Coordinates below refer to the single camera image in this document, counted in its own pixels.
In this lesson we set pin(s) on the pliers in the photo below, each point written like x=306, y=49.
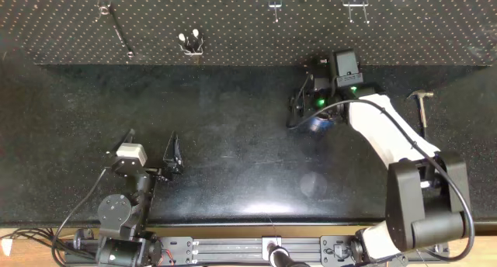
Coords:
x=190, y=44

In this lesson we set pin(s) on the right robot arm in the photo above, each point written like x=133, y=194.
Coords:
x=380, y=127

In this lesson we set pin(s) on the roll of blue tape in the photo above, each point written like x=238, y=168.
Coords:
x=320, y=124

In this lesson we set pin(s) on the wrench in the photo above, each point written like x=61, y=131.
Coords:
x=118, y=32

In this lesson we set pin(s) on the white tag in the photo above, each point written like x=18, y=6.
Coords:
x=6, y=247

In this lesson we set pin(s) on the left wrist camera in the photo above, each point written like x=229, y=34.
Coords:
x=131, y=152

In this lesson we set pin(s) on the hammer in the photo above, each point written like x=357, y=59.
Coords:
x=422, y=112

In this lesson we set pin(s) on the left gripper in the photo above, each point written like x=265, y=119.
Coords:
x=128, y=169

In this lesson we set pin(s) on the black pegboard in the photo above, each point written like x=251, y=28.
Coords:
x=233, y=26

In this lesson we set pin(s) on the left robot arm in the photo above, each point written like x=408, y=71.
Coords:
x=114, y=212

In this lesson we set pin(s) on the mounting rail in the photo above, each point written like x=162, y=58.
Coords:
x=233, y=249

